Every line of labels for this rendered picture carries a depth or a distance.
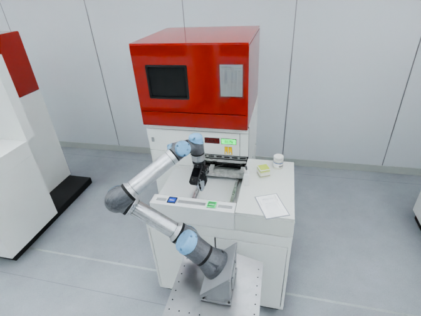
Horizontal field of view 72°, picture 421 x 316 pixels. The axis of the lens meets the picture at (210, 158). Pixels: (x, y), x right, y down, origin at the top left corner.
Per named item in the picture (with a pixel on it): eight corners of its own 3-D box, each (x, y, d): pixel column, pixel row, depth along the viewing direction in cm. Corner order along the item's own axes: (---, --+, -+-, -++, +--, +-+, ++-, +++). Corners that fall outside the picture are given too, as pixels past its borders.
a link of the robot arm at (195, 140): (185, 133, 154) (200, 130, 156) (187, 151, 160) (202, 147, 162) (188, 140, 148) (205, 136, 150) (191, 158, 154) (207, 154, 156)
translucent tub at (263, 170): (256, 173, 207) (256, 165, 203) (265, 171, 208) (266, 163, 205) (260, 179, 200) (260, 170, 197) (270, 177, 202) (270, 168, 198)
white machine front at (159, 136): (154, 163, 252) (146, 121, 232) (248, 172, 234) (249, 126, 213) (153, 165, 250) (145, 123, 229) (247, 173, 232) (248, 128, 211)
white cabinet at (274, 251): (184, 236, 289) (175, 167, 246) (284, 251, 267) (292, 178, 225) (160, 294, 236) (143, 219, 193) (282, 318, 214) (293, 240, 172)
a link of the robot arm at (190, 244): (197, 268, 137) (175, 252, 134) (192, 258, 150) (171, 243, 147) (213, 247, 139) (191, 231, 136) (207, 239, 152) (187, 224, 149)
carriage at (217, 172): (200, 168, 236) (200, 166, 234) (245, 173, 227) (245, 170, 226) (197, 174, 229) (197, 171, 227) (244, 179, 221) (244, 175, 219)
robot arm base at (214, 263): (222, 276, 135) (205, 264, 133) (203, 281, 145) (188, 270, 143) (230, 248, 146) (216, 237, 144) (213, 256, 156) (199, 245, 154)
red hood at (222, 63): (175, 93, 287) (167, 27, 256) (257, 95, 269) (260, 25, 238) (143, 125, 225) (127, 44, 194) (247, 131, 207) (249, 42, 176)
